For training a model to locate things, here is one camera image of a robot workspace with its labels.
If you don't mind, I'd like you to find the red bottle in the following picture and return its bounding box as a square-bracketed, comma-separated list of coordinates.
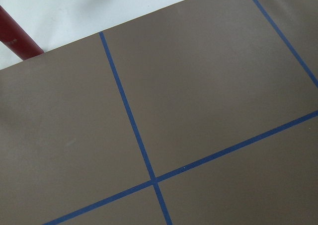
[0, 6, 44, 61]

